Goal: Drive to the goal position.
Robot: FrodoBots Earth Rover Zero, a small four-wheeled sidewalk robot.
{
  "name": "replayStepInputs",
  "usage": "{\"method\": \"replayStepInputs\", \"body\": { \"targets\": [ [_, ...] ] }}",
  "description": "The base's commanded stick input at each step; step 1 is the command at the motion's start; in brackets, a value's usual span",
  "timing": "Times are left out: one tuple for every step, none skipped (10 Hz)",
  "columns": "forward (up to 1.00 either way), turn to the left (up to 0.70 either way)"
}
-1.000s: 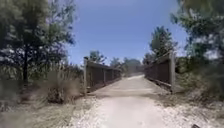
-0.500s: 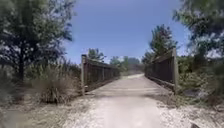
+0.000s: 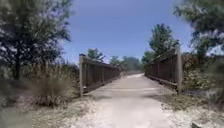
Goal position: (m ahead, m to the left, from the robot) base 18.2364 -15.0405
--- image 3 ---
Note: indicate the wooden bridge railing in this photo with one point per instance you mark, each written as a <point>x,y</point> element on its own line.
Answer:
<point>166,68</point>
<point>95,74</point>

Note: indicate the pale dirt path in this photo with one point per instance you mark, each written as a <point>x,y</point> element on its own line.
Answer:
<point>128,106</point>

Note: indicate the green tree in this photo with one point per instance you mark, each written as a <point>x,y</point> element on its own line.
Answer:
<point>161,40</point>

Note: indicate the dry grass and brush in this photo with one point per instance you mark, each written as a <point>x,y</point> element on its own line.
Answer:
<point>46,88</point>

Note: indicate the distant trees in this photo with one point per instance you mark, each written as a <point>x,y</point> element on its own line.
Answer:
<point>128,63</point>

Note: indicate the pine tree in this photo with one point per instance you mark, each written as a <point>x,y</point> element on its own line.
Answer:
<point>206,23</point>

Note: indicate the large dark tree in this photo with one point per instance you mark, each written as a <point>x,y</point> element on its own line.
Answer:
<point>26,30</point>

